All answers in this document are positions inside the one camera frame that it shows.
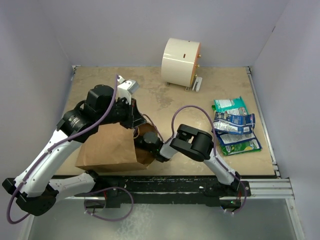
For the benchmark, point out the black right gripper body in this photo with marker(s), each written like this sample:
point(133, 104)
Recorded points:
point(139, 143)

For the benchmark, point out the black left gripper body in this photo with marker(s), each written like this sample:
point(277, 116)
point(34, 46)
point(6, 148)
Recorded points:
point(123, 113)

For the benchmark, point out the brown paper bag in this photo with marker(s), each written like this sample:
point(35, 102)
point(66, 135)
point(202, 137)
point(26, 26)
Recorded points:
point(111, 150)

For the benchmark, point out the blue snack bag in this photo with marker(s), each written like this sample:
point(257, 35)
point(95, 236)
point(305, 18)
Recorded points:
point(235, 144)

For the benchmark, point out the teal candy bag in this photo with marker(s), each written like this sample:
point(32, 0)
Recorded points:
point(235, 106)

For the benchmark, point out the dark blue chips packet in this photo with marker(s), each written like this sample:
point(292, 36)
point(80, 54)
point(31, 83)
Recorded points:
point(234, 124)

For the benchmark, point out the green white snack bag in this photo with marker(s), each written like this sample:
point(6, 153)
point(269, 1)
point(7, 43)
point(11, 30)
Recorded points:
point(234, 129)

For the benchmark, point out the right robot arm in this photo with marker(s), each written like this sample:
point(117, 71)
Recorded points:
point(198, 146)

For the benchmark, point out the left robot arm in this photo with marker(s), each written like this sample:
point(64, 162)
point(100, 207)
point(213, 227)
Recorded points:
point(33, 190)

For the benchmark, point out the white cylindrical device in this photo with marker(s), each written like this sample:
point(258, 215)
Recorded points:
point(180, 63)

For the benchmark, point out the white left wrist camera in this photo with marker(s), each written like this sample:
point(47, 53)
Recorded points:
point(126, 88)

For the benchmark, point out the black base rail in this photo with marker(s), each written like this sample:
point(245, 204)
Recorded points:
point(164, 190)

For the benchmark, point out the aluminium table frame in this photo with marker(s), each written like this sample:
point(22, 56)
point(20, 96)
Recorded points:
point(275, 188)

